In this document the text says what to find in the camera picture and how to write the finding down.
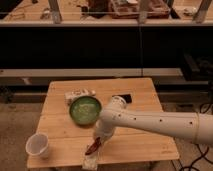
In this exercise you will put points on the long workbench shelf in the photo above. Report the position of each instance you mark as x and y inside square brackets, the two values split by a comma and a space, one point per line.
[106, 13]

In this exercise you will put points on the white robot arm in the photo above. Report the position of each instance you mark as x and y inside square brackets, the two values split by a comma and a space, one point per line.
[191, 126]

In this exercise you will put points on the white plastic cup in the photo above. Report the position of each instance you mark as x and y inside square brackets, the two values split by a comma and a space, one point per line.
[37, 145]

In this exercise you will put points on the green bowl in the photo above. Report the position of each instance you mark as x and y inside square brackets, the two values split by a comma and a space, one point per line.
[85, 110]

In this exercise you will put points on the white sponge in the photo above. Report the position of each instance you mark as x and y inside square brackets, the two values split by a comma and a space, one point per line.
[90, 162]

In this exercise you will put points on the white packaged item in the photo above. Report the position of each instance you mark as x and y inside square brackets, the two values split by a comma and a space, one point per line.
[70, 96]

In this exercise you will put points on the black rectangular block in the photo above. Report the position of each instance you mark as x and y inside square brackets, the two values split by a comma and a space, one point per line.
[126, 97]

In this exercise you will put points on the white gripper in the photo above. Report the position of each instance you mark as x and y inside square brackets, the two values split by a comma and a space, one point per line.
[100, 137]

